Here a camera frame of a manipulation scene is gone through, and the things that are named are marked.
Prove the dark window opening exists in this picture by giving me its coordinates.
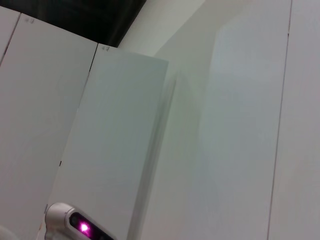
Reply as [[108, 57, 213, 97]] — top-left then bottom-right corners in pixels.
[[23, 0, 149, 49]]

